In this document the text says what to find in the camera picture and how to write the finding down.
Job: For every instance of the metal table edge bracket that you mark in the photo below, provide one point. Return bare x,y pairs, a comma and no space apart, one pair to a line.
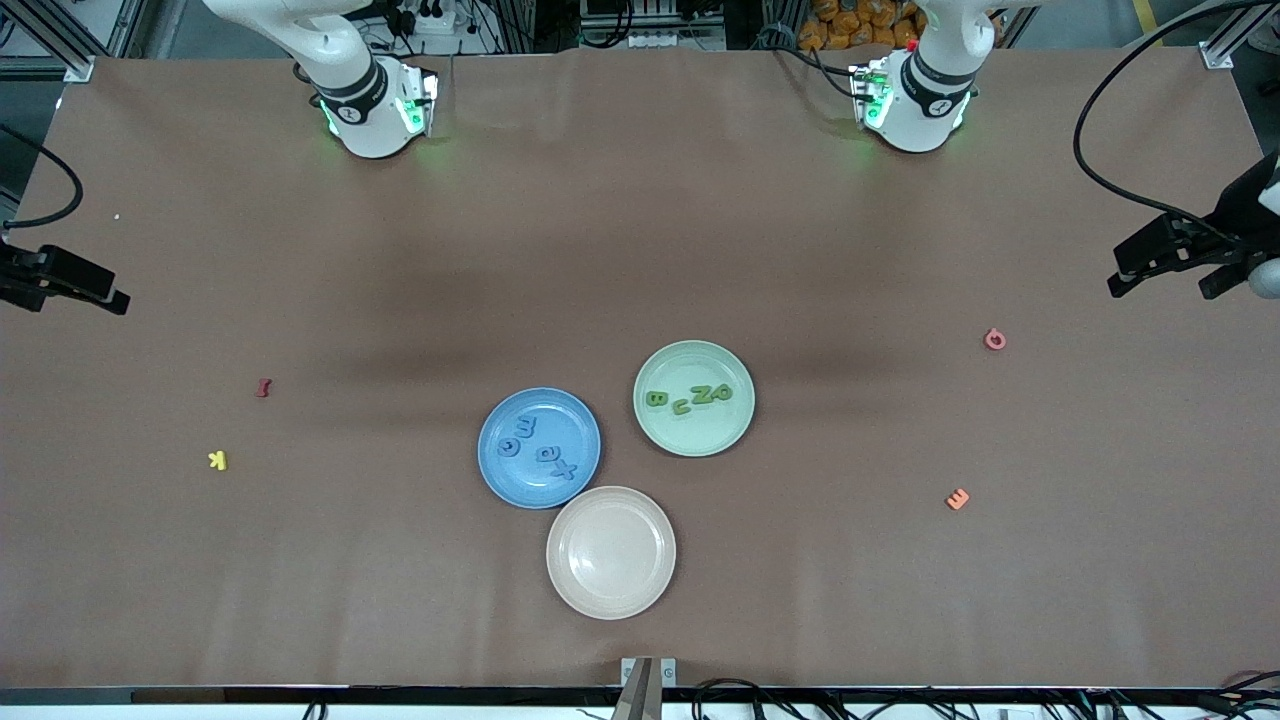
648,680

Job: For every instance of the aluminium frame post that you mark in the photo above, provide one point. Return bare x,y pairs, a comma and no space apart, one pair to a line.
60,40
1235,40

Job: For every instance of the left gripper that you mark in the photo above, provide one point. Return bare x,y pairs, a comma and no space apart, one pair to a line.
1236,213

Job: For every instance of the green letter N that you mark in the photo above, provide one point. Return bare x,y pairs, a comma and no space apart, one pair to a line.
703,394

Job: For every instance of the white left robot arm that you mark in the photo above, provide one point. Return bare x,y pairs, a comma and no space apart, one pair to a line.
915,115

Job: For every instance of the yellow letter K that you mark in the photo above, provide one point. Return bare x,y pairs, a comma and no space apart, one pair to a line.
217,460

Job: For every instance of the white power strip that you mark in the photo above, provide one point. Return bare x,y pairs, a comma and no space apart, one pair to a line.
430,18

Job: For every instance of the beige plate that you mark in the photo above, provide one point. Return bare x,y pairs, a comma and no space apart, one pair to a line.
611,552

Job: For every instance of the blue plate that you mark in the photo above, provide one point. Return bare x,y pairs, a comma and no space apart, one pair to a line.
540,485

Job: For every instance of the pink letter Q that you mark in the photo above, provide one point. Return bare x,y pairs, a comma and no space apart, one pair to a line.
994,339

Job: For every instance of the blue letter E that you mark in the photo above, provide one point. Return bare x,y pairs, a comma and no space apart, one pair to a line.
524,429

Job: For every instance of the green plate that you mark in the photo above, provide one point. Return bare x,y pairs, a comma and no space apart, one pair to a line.
700,430

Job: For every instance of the blue letter X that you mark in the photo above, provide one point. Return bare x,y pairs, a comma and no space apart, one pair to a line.
565,469

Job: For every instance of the green letter P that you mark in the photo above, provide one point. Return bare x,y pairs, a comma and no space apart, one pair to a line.
722,392

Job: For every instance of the stack of orange items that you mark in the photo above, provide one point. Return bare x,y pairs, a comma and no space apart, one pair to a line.
850,25

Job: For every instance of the blue letter Q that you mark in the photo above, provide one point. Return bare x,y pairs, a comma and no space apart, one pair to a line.
548,453

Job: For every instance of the blue letter G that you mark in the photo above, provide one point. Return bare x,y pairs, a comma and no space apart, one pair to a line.
509,447

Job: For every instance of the orange letter E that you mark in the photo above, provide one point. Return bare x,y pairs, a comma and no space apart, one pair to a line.
957,498

